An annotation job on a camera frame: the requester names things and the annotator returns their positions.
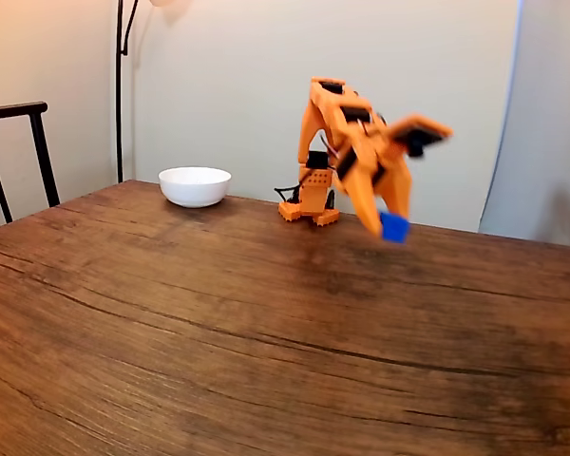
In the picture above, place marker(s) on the blue cube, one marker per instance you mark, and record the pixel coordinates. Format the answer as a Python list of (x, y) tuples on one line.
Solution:
[(394, 229)]

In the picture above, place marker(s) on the white bowl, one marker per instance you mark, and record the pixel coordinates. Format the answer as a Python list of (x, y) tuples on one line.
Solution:
[(195, 187)]

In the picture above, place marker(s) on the black table clamp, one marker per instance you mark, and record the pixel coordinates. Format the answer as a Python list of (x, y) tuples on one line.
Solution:
[(331, 199)]

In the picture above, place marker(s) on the pale grey curtain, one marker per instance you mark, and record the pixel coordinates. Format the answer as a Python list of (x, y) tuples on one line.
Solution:
[(551, 119)]

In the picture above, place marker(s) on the black floor lamp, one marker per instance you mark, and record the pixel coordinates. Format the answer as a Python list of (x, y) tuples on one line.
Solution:
[(119, 119)]

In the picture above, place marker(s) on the black chair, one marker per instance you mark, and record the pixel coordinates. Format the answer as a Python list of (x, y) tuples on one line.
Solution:
[(38, 142)]

